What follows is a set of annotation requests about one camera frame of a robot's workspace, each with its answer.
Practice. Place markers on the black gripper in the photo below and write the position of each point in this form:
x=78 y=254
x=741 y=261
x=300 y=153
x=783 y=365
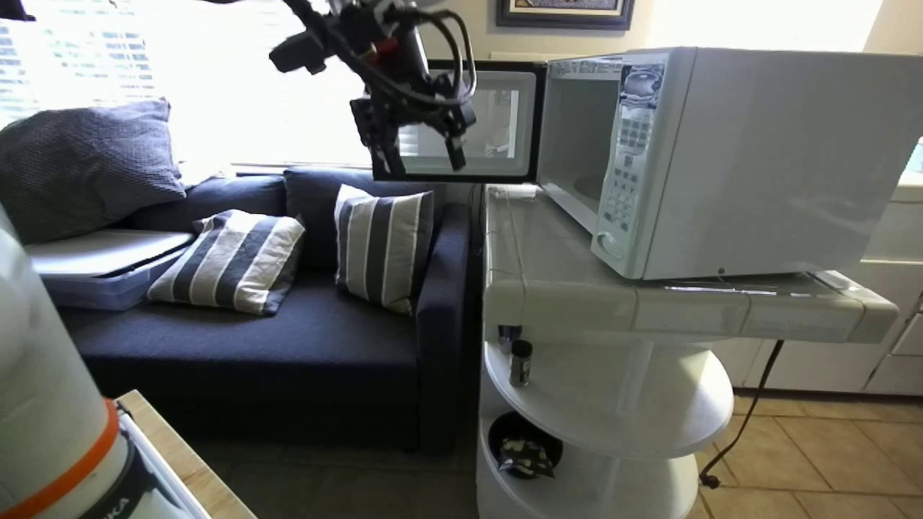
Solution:
x=415 y=83

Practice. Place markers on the microwave door with window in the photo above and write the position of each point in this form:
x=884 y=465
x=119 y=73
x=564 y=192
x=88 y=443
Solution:
x=509 y=126

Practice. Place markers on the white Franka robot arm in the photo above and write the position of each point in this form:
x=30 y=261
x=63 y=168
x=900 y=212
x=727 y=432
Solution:
x=39 y=406

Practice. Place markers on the white microwave oven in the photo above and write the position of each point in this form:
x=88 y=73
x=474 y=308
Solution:
x=767 y=162

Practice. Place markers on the striped cushion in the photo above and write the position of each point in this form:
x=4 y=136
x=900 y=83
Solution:
x=232 y=261
x=379 y=246

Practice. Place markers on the dark framed picture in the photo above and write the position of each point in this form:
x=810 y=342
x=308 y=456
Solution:
x=564 y=14

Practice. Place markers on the white tiled counter with shelves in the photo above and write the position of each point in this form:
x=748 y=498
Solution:
x=578 y=290

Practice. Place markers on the dark blue sofa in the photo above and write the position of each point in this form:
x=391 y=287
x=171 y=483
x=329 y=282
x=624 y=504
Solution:
x=318 y=355

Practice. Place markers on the small spice bottle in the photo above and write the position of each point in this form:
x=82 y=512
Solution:
x=520 y=365

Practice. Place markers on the black bowl with small items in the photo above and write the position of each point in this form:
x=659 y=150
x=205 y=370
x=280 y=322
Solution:
x=523 y=450

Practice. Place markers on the light grey flat laptop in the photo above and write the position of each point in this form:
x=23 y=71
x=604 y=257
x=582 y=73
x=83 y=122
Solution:
x=102 y=251

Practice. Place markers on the dark grey pillow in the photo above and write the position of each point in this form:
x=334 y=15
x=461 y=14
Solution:
x=82 y=168

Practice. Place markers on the blue flat seat pad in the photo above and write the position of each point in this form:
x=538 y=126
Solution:
x=102 y=290

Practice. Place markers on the white window blinds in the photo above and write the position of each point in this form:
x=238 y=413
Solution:
x=68 y=60

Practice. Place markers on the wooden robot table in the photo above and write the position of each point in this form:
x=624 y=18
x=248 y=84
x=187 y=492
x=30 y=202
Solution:
x=183 y=462

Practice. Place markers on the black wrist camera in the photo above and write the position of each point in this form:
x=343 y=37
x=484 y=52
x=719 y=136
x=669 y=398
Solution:
x=294 y=51

